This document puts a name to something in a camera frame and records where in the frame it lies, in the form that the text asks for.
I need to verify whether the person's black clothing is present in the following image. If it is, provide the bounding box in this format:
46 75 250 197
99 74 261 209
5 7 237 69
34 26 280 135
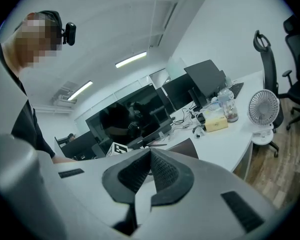
0 41 56 160

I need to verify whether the beige tissue box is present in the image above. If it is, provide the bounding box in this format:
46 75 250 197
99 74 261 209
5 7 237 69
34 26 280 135
204 115 229 133

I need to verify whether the person's head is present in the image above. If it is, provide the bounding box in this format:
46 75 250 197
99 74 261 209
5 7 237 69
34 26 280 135
1 10 65 80

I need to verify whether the person's left forearm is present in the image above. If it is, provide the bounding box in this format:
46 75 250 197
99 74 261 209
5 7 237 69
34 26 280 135
51 156 78 165

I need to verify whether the clear plastic jar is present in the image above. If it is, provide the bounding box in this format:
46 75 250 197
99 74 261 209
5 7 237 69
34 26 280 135
217 87 239 123

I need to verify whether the black head camera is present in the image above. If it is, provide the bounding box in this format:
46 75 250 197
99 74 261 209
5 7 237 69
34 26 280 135
61 21 77 47

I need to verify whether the ceiling light strip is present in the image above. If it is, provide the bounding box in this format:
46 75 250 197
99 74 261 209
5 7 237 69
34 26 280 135
114 51 148 69
66 80 94 102

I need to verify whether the black keyboard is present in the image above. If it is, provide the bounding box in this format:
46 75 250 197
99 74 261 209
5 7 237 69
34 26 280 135
229 82 245 100

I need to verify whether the grey desk divider panel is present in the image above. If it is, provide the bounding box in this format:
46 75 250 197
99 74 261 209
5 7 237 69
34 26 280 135
91 143 108 158

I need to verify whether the wide black monitor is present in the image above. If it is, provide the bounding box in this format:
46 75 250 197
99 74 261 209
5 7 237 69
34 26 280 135
54 131 99 159

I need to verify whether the large curved black monitor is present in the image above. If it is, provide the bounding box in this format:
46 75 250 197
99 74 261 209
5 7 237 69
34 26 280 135
84 83 175 155

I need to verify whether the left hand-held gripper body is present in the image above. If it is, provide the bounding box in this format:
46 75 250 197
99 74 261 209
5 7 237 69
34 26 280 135
106 141 135 158

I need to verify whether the small white desk fan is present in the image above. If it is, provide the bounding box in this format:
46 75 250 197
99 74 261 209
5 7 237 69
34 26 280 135
248 89 281 146

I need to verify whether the blue white tissue pack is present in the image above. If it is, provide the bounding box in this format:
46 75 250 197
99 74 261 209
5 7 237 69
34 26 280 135
209 96 224 113

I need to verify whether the flat black monitor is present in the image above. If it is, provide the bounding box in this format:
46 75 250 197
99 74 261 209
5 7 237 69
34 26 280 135
183 59 227 100

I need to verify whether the ceiling air conditioner unit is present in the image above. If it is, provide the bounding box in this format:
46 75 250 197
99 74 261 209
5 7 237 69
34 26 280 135
52 81 79 108

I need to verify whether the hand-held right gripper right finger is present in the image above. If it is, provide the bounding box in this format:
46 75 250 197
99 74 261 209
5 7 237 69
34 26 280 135
139 148 278 240

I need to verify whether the black high-back office chair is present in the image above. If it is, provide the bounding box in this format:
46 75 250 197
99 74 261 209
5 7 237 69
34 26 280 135
252 30 285 158

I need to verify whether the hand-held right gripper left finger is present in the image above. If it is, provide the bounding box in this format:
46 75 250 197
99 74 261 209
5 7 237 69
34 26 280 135
43 148 153 240

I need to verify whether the slim black upright box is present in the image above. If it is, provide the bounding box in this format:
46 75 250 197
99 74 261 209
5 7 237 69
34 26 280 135
196 86 207 108

